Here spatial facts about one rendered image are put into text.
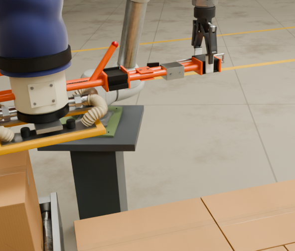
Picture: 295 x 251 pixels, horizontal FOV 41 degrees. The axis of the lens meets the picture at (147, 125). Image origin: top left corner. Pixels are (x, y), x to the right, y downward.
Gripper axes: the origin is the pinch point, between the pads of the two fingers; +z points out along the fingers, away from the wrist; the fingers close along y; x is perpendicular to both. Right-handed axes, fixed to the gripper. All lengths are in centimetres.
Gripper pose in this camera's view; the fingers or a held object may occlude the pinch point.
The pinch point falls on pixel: (203, 62)
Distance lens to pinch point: 149.5
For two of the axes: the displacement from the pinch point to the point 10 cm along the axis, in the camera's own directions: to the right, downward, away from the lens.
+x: 9.4, -1.9, 3.0
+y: 3.5, 3.9, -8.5
